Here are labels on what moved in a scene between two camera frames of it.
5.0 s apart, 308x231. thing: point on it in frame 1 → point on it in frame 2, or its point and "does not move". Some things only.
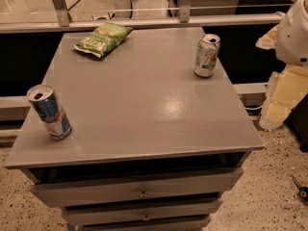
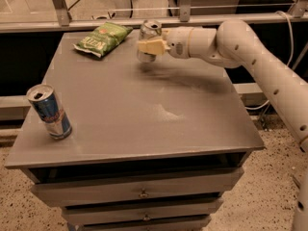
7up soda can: [207, 56] → [150, 30]
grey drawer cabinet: [153, 144] does not move
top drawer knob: [143, 194] does not move
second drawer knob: [146, 218] does not move
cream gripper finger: [289, 88] → [176, 40]
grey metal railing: [64, 24] does not move
